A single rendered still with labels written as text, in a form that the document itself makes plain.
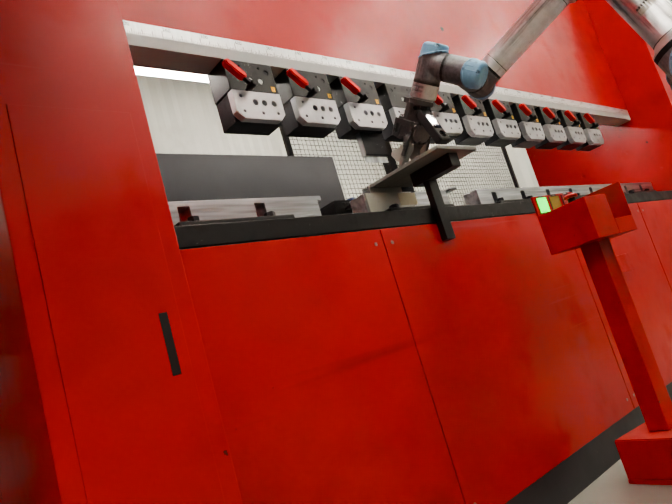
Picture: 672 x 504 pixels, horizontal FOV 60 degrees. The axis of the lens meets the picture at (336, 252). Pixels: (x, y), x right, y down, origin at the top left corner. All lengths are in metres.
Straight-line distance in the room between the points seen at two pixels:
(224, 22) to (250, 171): 0.67
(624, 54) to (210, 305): 3.07
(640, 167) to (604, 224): 1.93
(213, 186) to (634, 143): 2.47
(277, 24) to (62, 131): 0.89
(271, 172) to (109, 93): 1.19
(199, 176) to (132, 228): 1.06
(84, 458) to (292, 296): 0.53
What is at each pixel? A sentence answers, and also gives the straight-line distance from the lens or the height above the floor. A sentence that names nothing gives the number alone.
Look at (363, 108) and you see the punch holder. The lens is 1.79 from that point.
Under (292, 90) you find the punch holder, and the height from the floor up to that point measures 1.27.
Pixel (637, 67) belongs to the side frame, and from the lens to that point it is 3.73.
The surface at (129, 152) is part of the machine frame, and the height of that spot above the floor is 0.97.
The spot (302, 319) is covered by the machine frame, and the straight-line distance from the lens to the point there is 1.21.
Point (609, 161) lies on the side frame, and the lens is 3.73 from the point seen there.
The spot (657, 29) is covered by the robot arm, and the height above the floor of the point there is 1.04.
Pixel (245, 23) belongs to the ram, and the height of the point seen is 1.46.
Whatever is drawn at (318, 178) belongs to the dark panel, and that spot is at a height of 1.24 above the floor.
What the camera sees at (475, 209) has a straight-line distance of 1.80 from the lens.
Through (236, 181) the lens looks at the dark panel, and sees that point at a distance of 2.08.
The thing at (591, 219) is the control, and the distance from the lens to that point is 1.72.
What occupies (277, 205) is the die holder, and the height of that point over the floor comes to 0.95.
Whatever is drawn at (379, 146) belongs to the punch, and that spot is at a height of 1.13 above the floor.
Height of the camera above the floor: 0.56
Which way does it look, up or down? 10 degrees up
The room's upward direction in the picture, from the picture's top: 17 degrees counter-clockwise
